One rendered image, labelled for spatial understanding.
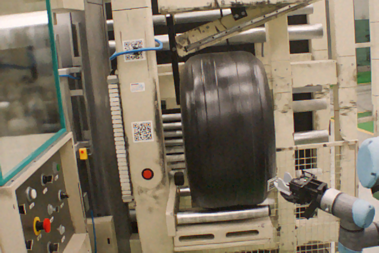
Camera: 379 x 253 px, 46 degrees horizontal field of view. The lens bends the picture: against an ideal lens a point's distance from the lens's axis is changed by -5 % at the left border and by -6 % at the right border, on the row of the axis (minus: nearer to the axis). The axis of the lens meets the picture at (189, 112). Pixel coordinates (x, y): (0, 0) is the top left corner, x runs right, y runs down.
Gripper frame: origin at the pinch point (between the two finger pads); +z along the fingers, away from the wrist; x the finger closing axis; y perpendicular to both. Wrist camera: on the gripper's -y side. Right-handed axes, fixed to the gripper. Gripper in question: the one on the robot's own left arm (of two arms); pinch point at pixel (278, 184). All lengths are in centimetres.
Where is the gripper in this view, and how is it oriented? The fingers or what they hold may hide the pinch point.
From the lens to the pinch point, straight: 157.4
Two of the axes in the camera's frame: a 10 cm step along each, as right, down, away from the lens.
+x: -7.1, 5.0, -4.9
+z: -6.5, -2.1, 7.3
